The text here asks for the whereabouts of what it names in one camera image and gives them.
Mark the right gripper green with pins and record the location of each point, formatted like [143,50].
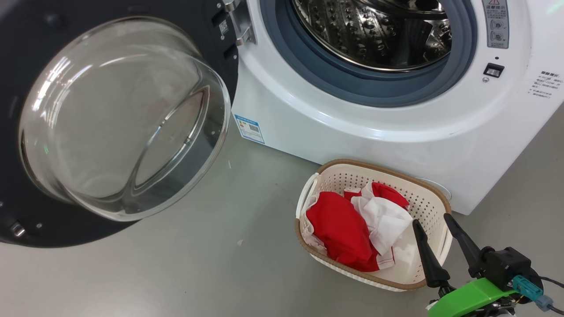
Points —
[467,297]

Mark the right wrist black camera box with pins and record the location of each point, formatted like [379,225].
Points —
[506,264]

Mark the white front-load washing machine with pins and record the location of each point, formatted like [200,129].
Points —
[396,132]

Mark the blue energy label sticker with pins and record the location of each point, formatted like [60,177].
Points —
[249,129]

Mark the grey rubber door gasket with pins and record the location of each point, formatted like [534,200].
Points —
[352,83]

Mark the red and white garment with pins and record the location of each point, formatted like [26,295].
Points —
[343,229]

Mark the black door lock socket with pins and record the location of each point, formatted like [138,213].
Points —
[493,70]

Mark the cream perforated basket brown rim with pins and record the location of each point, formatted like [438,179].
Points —
[423,202]

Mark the black round glass washer door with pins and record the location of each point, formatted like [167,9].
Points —
[123,119]

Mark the steel washer drum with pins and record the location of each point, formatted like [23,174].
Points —
[374,31]

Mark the grey warning sticker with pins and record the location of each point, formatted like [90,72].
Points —
[495,22]

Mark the round white filter cover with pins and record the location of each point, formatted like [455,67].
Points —
[440,187]

